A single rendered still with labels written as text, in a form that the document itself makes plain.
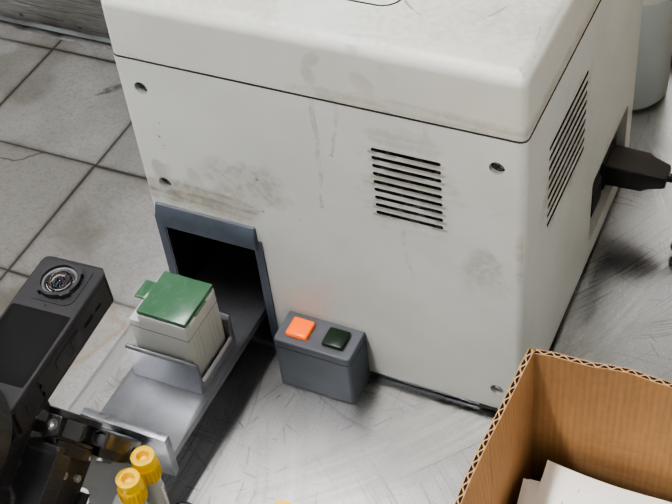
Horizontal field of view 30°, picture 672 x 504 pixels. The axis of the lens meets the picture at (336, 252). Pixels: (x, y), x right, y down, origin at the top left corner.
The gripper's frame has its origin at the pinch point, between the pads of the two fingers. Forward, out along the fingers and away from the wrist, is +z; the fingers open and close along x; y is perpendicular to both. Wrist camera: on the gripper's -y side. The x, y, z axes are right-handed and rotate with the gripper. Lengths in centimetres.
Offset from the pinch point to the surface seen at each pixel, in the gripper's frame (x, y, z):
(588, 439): 29.0, -9.3, 1.6
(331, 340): 9.8, -11.1, 5.5
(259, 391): 4.5, -6.4, 9.1
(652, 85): 23, -42, 27
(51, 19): -126, -77, 145
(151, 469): 6.1, 0.8, -7.2
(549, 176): 22.9, -23.7, -2.8
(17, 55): -131, -67, 145
